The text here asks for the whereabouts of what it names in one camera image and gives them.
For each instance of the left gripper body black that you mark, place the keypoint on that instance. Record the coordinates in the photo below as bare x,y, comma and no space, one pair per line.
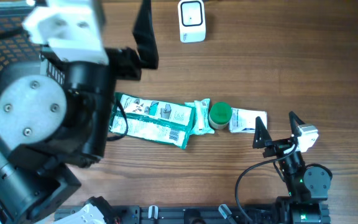
128,64

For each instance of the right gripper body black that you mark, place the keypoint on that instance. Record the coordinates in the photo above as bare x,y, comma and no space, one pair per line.
277,147

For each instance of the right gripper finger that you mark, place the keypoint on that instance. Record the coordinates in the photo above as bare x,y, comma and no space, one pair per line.
262,139
295,121

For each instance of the white blue tissue packet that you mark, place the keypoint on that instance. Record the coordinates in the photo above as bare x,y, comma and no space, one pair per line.
243,121

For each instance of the green lid jar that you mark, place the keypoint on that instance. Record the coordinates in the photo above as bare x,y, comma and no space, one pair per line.
220,115

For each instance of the mint green wipes packet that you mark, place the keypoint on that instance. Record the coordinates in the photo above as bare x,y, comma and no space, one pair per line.
201,122

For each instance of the green 3M gloves package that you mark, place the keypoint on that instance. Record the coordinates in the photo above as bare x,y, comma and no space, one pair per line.
152,120

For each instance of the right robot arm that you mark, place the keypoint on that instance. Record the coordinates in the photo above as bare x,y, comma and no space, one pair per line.
307,184

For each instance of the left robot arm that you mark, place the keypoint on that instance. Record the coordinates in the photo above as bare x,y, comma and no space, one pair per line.
45,126

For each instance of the white barcode scanner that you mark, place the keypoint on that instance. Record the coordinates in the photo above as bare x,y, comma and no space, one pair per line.
192,21

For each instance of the grey plastic mesh basket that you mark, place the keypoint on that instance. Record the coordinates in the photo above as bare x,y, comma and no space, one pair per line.
19,49

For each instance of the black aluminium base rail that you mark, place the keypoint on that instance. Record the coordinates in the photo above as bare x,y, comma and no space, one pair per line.
98,210

